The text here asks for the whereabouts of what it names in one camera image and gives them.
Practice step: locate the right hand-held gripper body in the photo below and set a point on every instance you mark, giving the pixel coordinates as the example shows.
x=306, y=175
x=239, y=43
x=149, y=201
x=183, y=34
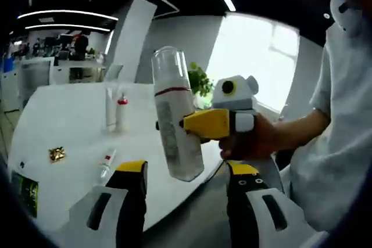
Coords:
x=241, y=100

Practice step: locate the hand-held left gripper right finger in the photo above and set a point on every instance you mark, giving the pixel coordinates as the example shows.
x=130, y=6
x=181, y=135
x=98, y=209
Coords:
x=241, y=207

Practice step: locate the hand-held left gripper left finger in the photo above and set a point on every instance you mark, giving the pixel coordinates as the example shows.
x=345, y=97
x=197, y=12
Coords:
x=130, y=201

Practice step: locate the clear cap white skincare bottle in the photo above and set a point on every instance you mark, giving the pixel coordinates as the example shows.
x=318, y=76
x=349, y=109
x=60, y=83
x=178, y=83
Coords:
x=177, y=100

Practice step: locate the red collar skincare bottle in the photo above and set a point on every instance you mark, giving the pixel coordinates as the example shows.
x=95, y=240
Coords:
x=122, y=117

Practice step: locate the red label white skincare tube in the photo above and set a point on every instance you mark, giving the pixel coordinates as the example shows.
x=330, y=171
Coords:
x=108, y=161

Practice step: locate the gold foil skincare sachet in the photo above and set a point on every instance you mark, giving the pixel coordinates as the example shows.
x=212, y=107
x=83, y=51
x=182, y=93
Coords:
x=57, y=154

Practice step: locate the green black skincare packet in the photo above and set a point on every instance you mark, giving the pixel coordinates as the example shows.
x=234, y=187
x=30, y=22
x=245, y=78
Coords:
x=26, y=192

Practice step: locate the clear blue print skincare sachet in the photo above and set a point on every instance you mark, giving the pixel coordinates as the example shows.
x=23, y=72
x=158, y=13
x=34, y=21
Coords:
x=22, y=165

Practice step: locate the person's right hand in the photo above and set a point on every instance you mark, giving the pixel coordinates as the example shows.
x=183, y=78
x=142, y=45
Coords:
x=255, y=143

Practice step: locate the potted green plant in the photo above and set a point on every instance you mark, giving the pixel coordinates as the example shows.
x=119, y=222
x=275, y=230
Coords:
x=200, y=82

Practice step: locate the white square pillar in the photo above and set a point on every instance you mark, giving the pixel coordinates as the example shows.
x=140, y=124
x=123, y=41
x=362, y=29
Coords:
x=133, y=41

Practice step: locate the white panel desk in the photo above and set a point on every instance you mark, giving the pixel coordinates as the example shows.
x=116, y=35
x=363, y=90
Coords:
x=35, y=79

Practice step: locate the white chest device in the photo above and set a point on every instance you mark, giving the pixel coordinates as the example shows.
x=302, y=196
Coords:
x=348, y=21

